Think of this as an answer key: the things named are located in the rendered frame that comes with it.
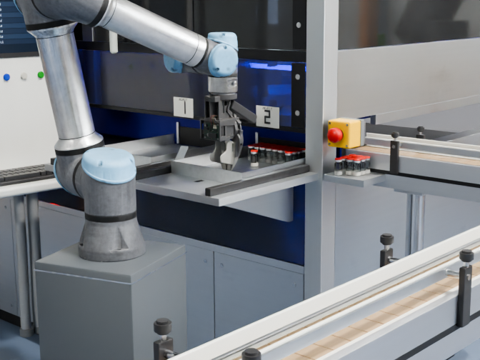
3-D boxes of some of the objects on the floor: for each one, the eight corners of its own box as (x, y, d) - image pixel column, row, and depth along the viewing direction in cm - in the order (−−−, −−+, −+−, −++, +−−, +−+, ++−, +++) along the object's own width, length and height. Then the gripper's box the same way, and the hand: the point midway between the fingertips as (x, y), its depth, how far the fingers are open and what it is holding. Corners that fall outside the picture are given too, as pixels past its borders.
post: (315, 450, 266) (324, -302, 222) (331, 457, 262) (343, -308, 218) (302, 458, 261) (308, -309, 217) (318, 466, 257) (328, -314, 214)
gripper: (196, 93, 222) (198, 175, 227) (222, 96, 216) (223, 180, 221) (219, 91, 229) (220, 170, 233) (245, 93, 223) (246, 175, 227)
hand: (228, 168), depth 229 cm, fingers closed
